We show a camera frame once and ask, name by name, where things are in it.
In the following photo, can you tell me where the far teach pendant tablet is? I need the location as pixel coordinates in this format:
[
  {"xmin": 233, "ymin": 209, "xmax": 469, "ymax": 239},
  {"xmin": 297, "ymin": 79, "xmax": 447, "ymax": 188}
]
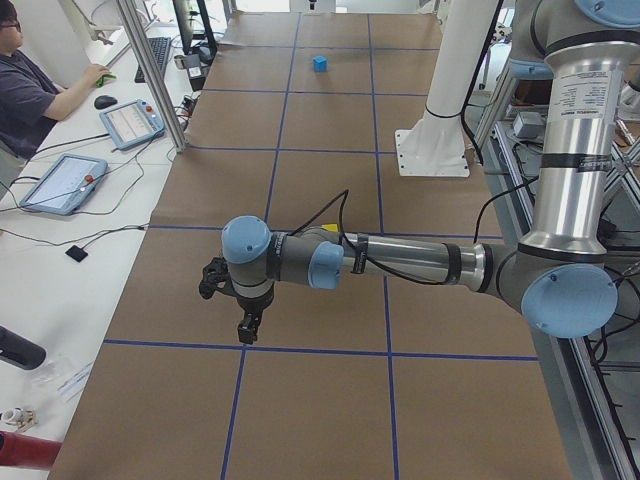
[{"xmin": 99, "ymin": 99, "xmax": 165, "ymax": 151}]

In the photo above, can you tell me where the black cylinder at left edge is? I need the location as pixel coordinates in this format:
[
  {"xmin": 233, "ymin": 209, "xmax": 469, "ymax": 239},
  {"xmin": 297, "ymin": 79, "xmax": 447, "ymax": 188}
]
[{"xmin": 0, "ymin": 327, "xmax": 46, "ymax": 370}]

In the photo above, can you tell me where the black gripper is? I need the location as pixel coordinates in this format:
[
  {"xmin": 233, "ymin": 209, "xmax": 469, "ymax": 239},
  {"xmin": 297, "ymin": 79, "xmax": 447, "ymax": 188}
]
[{"xmin": 236, "ymin": 285, "xmax": 274, "ymax": 344}]

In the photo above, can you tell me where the white camera pole with base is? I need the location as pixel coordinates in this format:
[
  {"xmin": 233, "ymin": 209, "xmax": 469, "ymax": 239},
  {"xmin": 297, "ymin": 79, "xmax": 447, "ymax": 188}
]
[{"xmin": 395, "ymin": 0, "xmax": 501, "ymax": 178}]

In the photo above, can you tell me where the black monitor stand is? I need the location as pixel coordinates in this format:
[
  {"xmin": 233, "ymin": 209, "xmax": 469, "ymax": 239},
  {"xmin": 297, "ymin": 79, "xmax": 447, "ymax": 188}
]
[{"xmin": 172, "ymin": 0, "xmax": 218, "ymax": 65}]

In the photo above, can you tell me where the black computer mouse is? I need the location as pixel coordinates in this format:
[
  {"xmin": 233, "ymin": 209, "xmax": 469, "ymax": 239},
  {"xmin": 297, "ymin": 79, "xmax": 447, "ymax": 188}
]
[{"xmin": 94, "ymin": 95, "xmax": 118, "ymax": 110}]

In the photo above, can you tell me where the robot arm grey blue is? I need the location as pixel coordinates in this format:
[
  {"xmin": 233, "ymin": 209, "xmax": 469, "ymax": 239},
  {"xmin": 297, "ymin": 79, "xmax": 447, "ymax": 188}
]
[{"xmin": 208, "ymin": 1, "xmax": 639, "ymax": 344}]

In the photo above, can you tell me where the near teach pendant tablet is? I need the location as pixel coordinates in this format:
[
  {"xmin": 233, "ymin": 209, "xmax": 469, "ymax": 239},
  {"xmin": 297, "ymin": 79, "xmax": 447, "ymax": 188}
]
[{"xmin": 19, "ymin": 154, "xmax": 108, "ymax": 216}]

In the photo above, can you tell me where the aluminium frame post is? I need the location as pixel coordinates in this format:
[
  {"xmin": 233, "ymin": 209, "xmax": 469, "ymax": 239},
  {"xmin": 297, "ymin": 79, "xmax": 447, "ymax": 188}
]
[{"xmin": 116, "ymin": 0, "xmax": 187, "ymax": 153}]

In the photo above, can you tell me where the blue cube block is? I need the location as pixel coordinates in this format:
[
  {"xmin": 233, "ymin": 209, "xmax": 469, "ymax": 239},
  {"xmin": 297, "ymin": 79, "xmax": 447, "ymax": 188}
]
[{"xmin": 312, "ymin": 55, "xmax": 328, "ymax": 73}]

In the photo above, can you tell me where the grey power adapter box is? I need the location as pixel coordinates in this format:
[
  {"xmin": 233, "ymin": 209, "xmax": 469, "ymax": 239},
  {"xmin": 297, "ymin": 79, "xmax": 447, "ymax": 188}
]
[{"xmin": 512, "ymin": 111, "xmax": 545, "ymax": 139}]

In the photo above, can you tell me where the teach pendant tablet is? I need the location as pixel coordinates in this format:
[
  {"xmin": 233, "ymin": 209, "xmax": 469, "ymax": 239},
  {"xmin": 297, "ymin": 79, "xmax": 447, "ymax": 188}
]
[
  {"xmin": 19, "ymin": 154, "xmax": 108, "ymax": 216},
  {"xmin": 99, "ymin": 99, "xmax": 165, "ymax": 151}
]

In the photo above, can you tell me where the aluminium side frame rail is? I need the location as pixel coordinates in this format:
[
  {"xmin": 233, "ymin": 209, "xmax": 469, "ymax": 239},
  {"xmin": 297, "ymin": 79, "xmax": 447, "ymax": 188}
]
[{"xmin": 492, "ymin": 119, "xmax": 640, "ymax": 480}]

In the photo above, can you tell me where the red cylinder at left edge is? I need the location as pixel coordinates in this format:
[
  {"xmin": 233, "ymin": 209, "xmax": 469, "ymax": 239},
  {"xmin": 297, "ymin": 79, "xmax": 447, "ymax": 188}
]
[{"xmin": 1, "ymin": 431, "xmax": 62, "ymax": 470}]

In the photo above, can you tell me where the seated person in dark shirt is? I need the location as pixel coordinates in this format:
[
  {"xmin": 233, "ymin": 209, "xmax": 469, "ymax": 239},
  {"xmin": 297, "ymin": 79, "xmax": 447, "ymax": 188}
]
[{"xmin": 1, "ymin": 1, "xmax": 110, "ymax": 160}]

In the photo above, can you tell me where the black keyboard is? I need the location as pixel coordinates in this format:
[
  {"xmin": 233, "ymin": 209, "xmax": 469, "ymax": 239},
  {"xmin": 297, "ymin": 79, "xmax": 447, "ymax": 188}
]
[{"xmin": 147, "ymin": 37, "xmax": 172, "ymax": 79}]

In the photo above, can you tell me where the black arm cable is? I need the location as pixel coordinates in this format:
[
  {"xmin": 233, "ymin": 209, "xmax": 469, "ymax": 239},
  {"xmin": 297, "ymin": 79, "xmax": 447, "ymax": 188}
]
[{"xmin": 289, "ymin": 188, "xmax": 461, "ymax": 286}]

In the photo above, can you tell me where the small black square pad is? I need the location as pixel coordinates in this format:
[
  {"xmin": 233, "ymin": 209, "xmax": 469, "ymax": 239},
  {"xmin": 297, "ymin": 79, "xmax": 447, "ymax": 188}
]
[{"xmin": 65, "ymin": 245, "xmax": 88, "ymax": 263}]

